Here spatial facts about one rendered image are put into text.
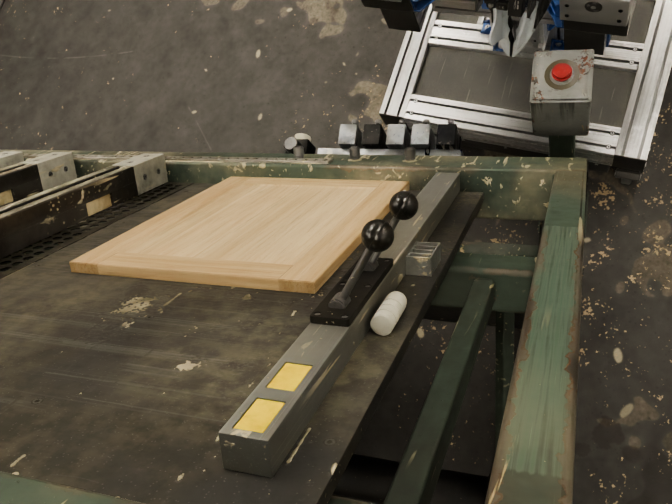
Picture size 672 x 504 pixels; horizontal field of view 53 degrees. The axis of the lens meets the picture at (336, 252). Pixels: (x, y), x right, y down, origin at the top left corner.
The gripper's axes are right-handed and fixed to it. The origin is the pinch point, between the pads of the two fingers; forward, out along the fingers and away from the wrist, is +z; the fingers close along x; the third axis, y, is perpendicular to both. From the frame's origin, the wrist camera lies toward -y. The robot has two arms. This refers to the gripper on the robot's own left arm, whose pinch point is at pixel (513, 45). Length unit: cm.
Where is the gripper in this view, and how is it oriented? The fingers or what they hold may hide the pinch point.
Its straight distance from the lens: 103.6
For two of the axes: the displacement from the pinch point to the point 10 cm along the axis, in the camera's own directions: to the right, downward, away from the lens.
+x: 8.9, 2.6, -3.8
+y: -4.4, 7.0, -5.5
